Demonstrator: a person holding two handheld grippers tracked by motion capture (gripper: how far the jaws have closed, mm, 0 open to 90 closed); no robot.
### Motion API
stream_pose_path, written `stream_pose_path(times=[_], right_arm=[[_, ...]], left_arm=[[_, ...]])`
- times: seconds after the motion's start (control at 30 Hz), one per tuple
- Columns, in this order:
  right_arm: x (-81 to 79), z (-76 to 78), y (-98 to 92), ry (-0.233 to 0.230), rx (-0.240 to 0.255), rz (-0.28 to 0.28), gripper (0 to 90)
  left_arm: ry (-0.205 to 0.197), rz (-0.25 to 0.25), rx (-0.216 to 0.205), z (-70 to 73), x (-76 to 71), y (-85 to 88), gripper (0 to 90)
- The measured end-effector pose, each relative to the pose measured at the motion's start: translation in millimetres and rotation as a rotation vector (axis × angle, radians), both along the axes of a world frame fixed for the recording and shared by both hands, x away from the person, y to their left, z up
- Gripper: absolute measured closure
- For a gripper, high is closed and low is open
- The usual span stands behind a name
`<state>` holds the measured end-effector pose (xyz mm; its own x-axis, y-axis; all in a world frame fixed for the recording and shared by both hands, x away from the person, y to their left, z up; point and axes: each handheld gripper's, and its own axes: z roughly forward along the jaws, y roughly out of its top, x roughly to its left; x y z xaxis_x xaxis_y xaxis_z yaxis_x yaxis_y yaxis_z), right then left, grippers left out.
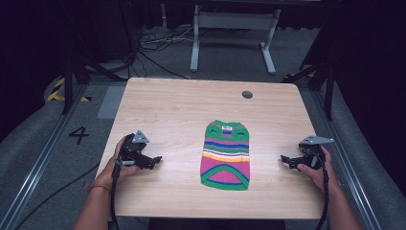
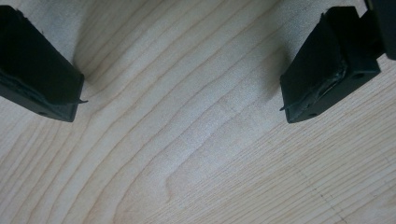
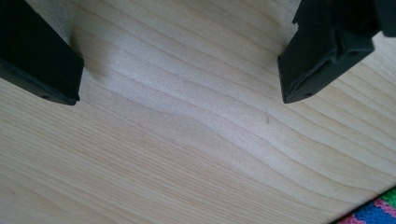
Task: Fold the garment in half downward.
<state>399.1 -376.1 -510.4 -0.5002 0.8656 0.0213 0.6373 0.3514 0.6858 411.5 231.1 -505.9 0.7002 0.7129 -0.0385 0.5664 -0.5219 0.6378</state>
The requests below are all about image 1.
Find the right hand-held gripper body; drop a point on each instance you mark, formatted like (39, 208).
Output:
(311, 151)

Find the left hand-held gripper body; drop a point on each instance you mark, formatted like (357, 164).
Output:
(134, 150)

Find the person's left hand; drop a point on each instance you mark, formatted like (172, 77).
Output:
(126, 171)

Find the person's right hand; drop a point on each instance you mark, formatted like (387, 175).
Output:
(319, 175)

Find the striped knitted pet sweater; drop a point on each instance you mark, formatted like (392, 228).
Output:
(225, 156)

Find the black metal stand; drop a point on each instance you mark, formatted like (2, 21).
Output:
(328, 86)
(68, 83)

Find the yellow black hazard tape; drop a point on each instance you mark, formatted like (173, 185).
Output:
(57, 94)

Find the aluminium floor rail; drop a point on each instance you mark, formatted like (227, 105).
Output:
(348, 166)
(38, 163)

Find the white metal table frame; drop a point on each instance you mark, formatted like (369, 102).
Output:
(234, 20)

